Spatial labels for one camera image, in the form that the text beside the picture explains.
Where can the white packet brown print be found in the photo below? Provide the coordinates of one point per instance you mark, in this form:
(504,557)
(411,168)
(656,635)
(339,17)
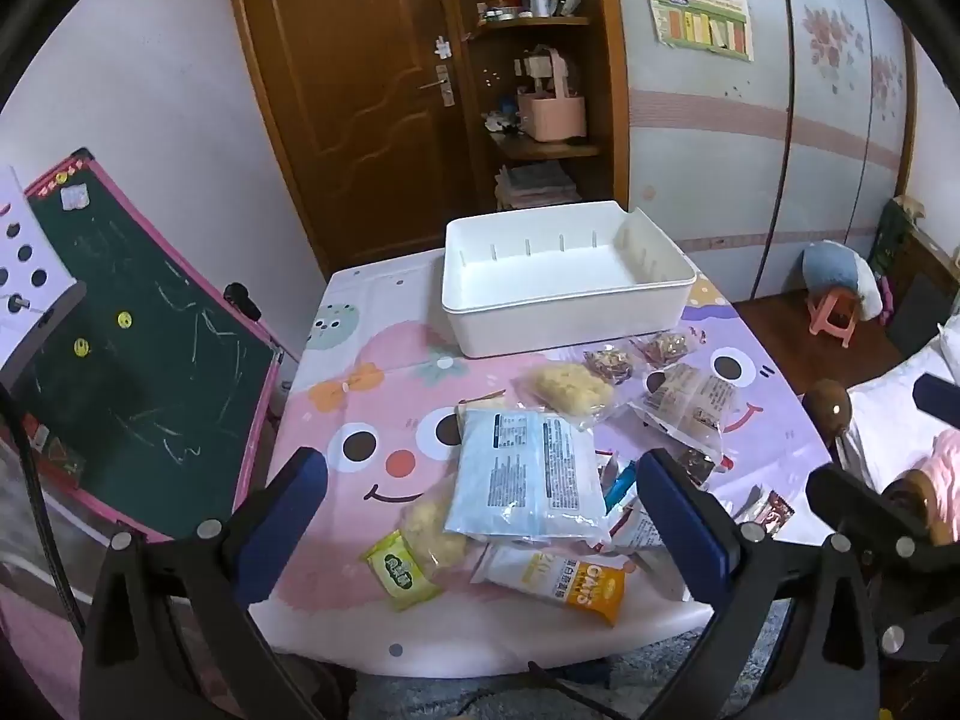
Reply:
(690,405)

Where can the clear packet pale yellow cracker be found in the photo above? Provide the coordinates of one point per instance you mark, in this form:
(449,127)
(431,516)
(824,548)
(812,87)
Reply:
(574,388)

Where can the beige wafer packet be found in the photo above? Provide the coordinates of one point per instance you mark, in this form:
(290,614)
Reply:
(484,405)

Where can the pink blanket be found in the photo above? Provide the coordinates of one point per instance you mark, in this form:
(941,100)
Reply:
(946,480)

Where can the wall poster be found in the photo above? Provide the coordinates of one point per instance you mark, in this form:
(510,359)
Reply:
(697,15)

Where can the white door hook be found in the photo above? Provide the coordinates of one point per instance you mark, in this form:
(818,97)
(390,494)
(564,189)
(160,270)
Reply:
(442,46)

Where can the wooden corner shelf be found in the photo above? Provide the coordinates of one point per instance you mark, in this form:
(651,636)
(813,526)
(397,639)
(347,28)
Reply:
(600,90)

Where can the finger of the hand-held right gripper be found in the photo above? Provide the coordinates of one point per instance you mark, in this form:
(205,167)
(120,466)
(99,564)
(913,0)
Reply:
(844,499)
(941,394)

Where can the red white packet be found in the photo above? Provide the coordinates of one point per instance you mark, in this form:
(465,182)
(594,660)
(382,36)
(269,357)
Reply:
(636,532)

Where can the dark green bag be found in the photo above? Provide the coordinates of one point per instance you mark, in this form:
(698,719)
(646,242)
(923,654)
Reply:
(894,236)

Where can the stack of folded cloths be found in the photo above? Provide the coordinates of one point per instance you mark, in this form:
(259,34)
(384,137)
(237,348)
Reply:
(536,184)

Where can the floral wardrobe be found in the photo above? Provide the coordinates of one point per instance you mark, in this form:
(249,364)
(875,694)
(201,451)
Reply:
(750,165)

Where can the large white blue packet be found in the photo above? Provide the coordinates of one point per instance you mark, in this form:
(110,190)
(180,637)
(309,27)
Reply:
(525,480)

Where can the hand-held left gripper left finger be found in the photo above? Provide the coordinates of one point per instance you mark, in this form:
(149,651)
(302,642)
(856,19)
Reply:
(300,487)

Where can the pink basket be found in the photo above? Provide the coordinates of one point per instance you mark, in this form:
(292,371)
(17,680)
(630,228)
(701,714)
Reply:
(555,118)

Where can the clear nut bar packet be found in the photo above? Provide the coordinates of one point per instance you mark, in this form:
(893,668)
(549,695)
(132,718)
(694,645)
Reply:
(607,364)
(664,349)

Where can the white panel with holes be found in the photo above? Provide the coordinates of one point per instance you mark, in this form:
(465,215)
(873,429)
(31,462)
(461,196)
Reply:
(30,270)

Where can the green chalkboard pink frame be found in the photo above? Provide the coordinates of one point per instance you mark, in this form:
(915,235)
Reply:
(165,360)

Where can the small red brown wrapper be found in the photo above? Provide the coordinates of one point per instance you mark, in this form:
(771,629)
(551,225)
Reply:
(772,514)

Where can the white plastic bin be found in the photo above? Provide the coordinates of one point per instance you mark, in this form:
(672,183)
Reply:
(555,277)

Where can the orange white bar packet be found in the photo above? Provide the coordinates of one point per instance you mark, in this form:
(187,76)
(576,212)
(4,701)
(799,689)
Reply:
(555,577)

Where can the brown wooden door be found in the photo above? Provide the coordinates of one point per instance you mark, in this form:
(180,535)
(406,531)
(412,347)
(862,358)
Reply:
(345,90)

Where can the blue foil packet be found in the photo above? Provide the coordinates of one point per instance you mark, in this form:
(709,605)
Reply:
(619,486)

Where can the pink plastic stool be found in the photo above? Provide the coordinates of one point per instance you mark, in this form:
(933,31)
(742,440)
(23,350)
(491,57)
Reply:
(832,311)

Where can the dark packet red label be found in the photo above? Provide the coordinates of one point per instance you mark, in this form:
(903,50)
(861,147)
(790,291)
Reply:
(694,465)

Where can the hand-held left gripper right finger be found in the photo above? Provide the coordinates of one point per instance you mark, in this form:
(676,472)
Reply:
(682,525)

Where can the yellow smiley magnet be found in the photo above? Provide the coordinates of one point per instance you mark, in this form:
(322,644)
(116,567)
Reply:
(122,319)
(80,347)

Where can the blue white plush toy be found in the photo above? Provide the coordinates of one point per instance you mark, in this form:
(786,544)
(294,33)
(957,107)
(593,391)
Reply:
(836,266)

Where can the small green yellow packet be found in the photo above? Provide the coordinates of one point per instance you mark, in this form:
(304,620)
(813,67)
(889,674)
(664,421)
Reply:
(397,570)

